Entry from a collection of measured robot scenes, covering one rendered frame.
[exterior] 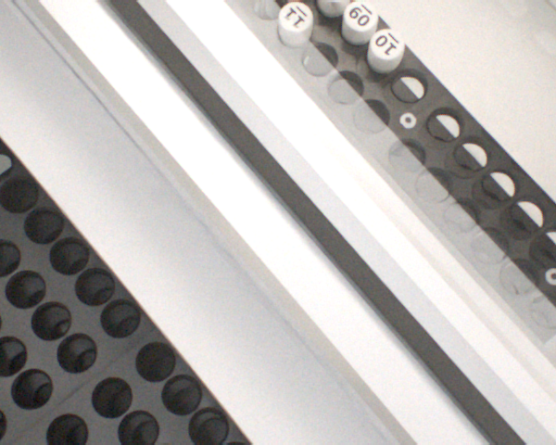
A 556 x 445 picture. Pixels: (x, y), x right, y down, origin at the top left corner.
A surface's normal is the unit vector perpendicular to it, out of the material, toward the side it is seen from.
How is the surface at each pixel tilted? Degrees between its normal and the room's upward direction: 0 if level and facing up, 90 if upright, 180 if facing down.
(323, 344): 45
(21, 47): 0
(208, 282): 0
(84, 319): 0
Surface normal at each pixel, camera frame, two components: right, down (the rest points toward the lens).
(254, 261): -0.55, 0.26
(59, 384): 0.00, -0.25
